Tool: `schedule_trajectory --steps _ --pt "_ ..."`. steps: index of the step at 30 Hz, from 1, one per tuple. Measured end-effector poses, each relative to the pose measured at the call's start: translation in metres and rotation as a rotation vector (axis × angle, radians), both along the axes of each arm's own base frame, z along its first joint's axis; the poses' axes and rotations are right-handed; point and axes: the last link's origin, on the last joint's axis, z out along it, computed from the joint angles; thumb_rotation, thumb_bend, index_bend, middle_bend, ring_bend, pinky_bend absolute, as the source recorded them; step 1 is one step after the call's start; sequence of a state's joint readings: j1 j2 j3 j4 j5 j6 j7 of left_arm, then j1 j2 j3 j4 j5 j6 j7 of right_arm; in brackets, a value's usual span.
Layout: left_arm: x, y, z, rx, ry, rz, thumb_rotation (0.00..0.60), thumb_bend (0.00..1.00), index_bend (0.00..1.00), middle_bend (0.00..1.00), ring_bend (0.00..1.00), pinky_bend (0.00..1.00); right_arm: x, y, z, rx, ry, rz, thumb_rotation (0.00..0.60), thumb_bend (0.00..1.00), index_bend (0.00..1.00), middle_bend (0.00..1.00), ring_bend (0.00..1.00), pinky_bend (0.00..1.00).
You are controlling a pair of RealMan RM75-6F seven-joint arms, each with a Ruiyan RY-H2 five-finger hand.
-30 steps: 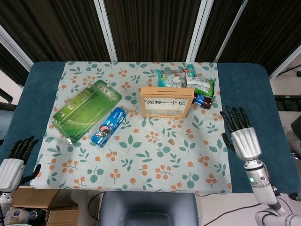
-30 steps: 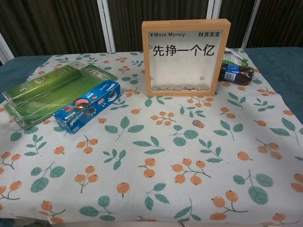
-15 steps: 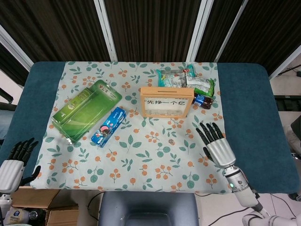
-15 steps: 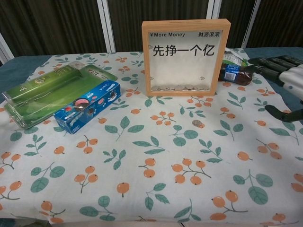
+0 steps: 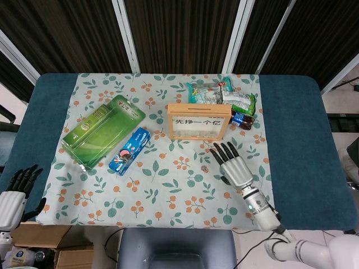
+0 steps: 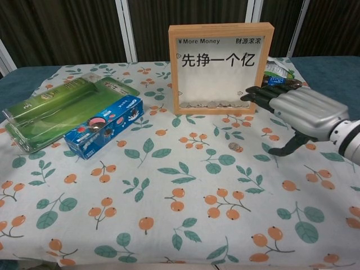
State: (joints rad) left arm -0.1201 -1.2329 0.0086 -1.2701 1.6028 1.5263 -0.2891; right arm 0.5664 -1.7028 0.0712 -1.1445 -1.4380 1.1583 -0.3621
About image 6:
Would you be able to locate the green plastic blister package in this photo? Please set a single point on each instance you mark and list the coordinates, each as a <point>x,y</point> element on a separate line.
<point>56,112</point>

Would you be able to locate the teal table cover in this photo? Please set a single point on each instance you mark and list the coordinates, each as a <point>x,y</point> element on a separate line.
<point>332,73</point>

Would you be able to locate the floral leaf print tablecloth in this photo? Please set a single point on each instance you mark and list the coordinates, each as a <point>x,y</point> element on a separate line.
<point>168,211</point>

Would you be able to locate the dark ribbed partition screen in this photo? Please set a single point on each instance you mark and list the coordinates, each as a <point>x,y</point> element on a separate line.
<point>334,28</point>
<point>70,31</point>
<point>211,11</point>

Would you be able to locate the wooden framed sign box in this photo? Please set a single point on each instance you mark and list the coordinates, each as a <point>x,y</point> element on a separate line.
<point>173,70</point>

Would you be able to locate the blue Oreo cookie box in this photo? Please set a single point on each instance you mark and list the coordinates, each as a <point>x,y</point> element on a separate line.
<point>109,126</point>

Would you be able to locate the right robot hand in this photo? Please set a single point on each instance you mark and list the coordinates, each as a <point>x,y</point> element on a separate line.
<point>306,112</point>

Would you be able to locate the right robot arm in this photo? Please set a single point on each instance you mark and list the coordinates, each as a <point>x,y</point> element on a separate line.
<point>348,137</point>

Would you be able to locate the green white snack bag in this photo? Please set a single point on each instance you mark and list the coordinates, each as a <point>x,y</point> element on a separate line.
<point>278,67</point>

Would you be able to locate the small cola bottle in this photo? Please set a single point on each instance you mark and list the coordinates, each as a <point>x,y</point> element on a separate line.
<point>275,81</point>

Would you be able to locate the silver coin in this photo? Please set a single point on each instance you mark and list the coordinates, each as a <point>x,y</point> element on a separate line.
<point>233,146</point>

